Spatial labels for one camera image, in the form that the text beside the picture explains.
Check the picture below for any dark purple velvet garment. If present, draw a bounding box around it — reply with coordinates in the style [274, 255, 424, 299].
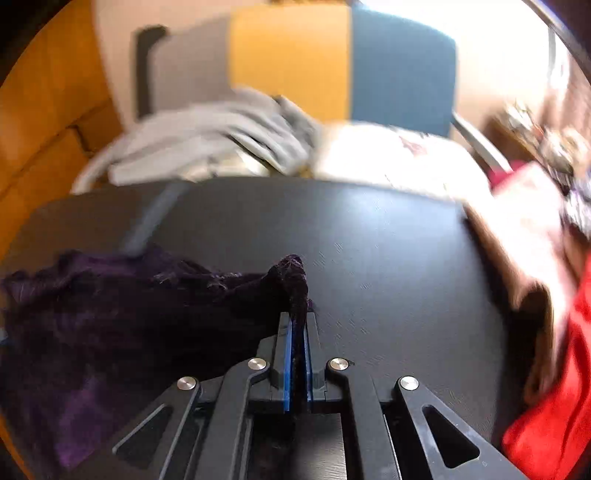
[0, 247, 319, 472]

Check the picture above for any wooden side table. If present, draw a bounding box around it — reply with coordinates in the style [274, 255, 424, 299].
[489, 102, 591, 185]

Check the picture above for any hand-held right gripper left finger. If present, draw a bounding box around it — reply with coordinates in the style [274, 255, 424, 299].
[65, 313, 294, 480]

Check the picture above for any grey garment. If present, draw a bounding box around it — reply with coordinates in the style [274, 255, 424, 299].
[108, 90, 324, 185]

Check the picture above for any pink fleece garment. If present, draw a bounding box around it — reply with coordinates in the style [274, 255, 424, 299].
[462, 161, 583, 402]

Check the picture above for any white printed pillow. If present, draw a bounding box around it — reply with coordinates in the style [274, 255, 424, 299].
[314, 122, 490, 199]

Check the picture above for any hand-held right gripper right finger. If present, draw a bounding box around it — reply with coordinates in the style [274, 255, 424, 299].
[304, 313, 527, 480]

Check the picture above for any orange wooden wardrobe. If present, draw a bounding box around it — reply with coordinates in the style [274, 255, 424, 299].
[0, 0, 134, 259]

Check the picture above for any red garment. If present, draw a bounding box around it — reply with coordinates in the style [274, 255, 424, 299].
[489, 168, 591, 480]

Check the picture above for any grey yellow blue armchair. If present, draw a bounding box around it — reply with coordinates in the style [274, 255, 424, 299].
[71, 4, 513, 195]

